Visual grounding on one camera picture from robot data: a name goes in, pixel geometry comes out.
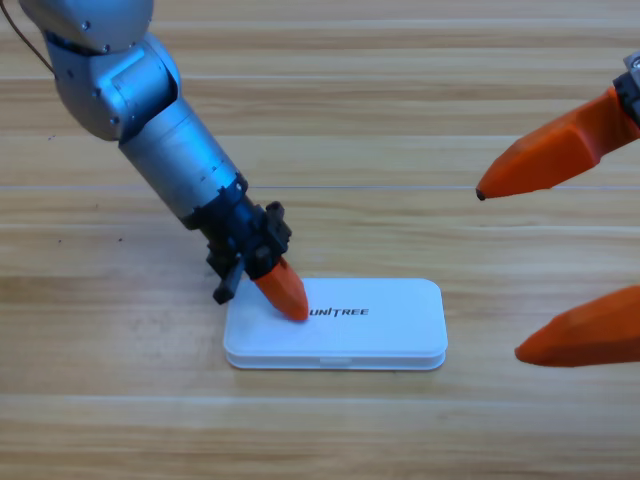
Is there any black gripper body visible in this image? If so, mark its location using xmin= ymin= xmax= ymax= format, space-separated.
xmin=187 ymin=177 xmax=293 ymax=304
xmin=613 ymin=49 xmax=640 ymax=126

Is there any thin brown cable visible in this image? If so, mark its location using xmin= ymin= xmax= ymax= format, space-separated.
xmin=2 ymin=0 xmax=55 ymax=77

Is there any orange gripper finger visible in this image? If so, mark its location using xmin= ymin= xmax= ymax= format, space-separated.
xmin=254 ymin=257 xmax=310 ymax=320
xmin=514 ymin=285 xmax=640 ymax=369
xmin=474 ymin=88 xmax=640 ymax=202

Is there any white Unitree pencil case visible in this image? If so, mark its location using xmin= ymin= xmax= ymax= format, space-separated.
xmin=222 ymin=277 xmax=449 ymax=372

